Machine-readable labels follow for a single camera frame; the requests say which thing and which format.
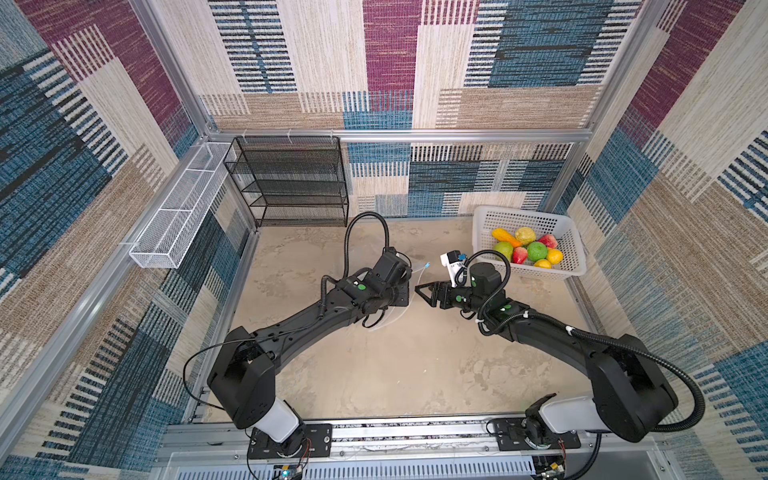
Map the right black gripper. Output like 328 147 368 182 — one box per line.
414 279 486 313

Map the green apple toy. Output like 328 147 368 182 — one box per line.
493 242 514 261

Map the orange carrot toy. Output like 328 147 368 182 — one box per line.
491 228 522 248

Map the red strawberry toy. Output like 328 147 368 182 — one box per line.
512 246 529 265

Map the dark green lime toy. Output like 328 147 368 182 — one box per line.
526 241 549 263

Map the white plastic basket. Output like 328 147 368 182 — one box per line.
472 206 587 280

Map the clear zip top bag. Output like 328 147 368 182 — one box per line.
361 262 430 331

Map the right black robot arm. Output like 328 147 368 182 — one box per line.
415 250 706 445

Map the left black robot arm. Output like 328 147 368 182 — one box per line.
207 211 412 457

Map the yellow lemon toy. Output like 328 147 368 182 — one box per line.
546 248 564 265

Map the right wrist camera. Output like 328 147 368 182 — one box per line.
440 250 467 287

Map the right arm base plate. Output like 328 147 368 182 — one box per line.
485 417 581 451

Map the black wire shelf rack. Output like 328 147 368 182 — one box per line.
224 136 349 227

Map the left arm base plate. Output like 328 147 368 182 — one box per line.
247 423 333 460

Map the white wire mesh tray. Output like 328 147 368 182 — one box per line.
129 142 230 269

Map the aluminium rail frame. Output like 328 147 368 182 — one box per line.
150 413 684 479

